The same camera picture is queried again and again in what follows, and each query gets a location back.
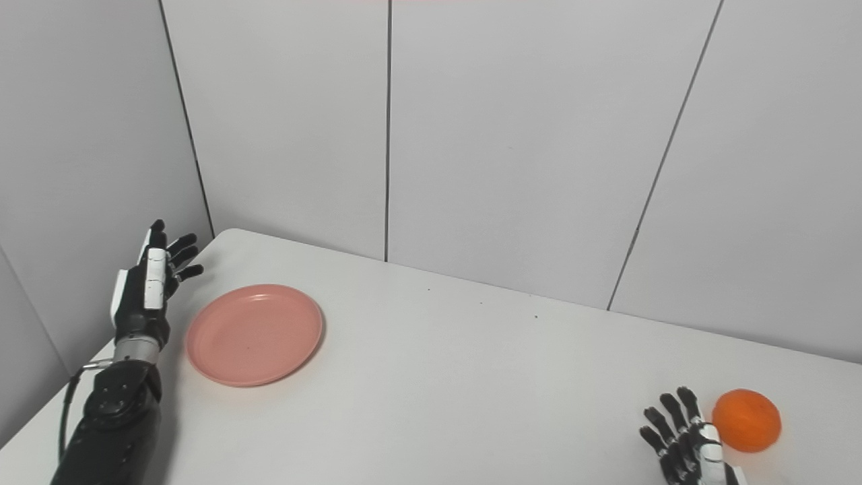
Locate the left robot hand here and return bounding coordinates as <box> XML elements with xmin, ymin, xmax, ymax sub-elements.
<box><xmin>110</xmin><ymin>219</ymin><xmax>204</xmax><ymax>366</ymax></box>

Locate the pink round plate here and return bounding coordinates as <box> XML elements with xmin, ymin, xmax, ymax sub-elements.
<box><xmin>185</xmin><ymin>284</ymin><xmax>325</xmax><ymax>388</ymax></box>

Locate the orange fruit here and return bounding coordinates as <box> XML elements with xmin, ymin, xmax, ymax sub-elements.
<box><xmin>712</xmin><ymin>389</ymin><xmax>783</xmax><ymax>453</ymax></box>

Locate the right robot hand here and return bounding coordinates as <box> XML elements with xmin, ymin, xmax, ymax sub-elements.
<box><xmin>639</xmin><ymin>386</ymin><xmax>741</xmax><ymax>485</ymax></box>

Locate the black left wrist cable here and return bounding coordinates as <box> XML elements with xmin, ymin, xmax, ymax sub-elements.
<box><xmin>59</xmin><ymin>360</ymin><xmax>114</xmax><ymax>465</ymax></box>

